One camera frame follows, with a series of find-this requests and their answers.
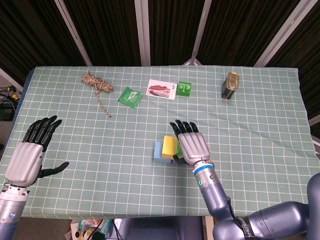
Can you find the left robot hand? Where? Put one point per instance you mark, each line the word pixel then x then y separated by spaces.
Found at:
pixel 25 162

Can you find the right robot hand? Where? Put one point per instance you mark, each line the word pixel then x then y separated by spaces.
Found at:
pixel 192 147

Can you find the green foam cube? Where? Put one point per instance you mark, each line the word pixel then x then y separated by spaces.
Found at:
pixel 179 148

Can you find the yellow foam cube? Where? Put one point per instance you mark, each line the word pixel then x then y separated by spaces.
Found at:
pixel 168 147

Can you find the light blue foam cube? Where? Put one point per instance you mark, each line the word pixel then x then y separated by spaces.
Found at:
pixel 157 151

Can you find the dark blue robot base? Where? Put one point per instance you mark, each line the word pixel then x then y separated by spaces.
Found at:
pixel 175 230

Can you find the black electronic box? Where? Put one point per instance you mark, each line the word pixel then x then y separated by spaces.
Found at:
pixel 5 112

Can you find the green toy brick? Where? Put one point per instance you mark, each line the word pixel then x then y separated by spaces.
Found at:
pixel 183 90

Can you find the white picture card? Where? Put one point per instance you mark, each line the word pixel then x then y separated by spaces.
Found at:
pixel 160 89

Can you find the green checked tablecloth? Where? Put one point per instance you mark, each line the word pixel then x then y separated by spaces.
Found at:
pixel 125 187

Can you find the green foil sachet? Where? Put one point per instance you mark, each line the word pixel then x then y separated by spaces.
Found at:
pixel 130 97

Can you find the white table leg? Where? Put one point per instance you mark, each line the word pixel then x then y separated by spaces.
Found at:
pixel 209 227

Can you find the pile of colourful packages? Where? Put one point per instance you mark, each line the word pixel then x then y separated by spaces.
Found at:
pixel 85 225

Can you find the dark pleated curtain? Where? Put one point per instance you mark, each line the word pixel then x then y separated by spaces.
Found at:
pixel 112 30

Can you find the white metal frame post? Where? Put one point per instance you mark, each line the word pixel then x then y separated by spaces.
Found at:
pixel 72 32
pixel 142 32
pixel 200 32
pixel 282 32

